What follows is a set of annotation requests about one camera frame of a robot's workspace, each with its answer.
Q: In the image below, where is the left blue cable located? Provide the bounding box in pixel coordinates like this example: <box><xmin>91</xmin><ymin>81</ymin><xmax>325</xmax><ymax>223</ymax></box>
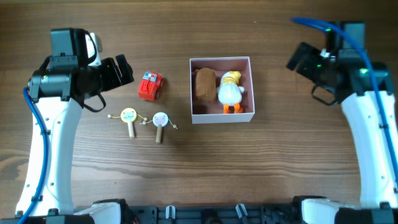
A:
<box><xmin>17</xmin><ymin>86</ymin><xmax>50</xmax><ymax>224</ymax></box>

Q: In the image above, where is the pink cardboard box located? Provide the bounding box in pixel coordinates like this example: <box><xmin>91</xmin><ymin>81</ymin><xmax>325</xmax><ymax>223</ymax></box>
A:
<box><xmin>190</xmin><ymin>57</ymin><xmax>255</xmax><ymax>124</ymax></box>

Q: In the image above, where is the brown plush toy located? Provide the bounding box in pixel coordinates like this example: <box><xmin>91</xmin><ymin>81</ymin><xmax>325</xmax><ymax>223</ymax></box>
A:
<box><xmin>194</xmin><ymin>68</ymin><xmax>216</xmax><ymax>102</ymax></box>

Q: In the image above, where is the yellow rattle drum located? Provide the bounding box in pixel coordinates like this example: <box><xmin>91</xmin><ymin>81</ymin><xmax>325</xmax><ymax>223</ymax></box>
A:
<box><xmin>107</xmin><ymin>108</ymin><xmax>148</xmax><ymax>138</ymax></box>

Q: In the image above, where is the white plush duck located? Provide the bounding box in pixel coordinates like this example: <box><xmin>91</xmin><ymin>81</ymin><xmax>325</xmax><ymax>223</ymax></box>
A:
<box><xmin>216</xmin><ymin>71</ymin><xmax>245</xmax><ymax>114</ymax></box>

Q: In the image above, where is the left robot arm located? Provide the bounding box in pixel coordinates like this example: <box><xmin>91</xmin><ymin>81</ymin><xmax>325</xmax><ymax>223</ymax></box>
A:
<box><xmin>11</xmin><ymin>28</ymin><xmax>134</xmax><ymax>223</ymax></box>

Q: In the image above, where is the white rattle drum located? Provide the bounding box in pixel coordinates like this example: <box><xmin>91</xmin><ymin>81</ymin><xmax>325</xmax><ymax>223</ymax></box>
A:
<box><xmin>141</xmin><ymin>112</ymin><xmax>178</xmax><ymax>144</ymax></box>

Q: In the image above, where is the red toy fire truck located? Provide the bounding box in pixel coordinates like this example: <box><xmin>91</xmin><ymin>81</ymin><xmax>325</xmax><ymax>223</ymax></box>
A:
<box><xmin>137</xmin><ymin>71</ymin><xmax>164</xmax><ymax>101</ymax></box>

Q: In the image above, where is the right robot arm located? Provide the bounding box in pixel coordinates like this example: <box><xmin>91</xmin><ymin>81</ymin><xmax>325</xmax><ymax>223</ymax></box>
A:
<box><xmin>287</xmin><ymin>17</ymin><xmax>397</xmax><ymax>223</ymax></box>

